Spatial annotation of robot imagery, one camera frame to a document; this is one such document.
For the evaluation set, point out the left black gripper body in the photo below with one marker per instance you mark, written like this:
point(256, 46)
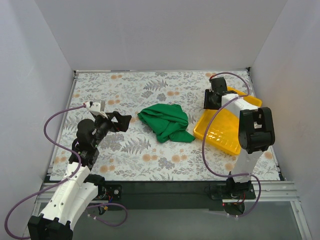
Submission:
point(110, 121)

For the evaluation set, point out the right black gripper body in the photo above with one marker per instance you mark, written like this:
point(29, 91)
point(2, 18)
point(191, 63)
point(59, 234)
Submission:
point(208, 99)

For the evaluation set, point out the yellow plastic tray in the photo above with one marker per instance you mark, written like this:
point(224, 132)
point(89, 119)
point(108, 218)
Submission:
point(220, 127)

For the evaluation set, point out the green t shirt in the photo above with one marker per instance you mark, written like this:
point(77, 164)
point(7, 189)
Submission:
point(168, 121)

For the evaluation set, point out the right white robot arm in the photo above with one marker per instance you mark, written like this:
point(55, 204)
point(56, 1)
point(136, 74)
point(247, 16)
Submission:
point(255, 132)

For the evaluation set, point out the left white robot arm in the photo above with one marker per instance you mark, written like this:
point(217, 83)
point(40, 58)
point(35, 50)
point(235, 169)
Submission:
point(78, 187)

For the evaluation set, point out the floral table mat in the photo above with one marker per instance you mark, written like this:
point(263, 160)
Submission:
point(136, 155)

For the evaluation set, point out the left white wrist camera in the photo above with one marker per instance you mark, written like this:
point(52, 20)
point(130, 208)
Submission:
point(96, 108)

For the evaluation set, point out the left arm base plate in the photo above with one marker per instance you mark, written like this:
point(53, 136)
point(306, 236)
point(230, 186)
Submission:
point(111, 192)

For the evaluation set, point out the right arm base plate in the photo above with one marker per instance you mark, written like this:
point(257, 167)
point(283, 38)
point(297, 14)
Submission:
point(225, 191)

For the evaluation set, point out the aluminium frame rail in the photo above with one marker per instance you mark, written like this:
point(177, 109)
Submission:
point(190, 195)

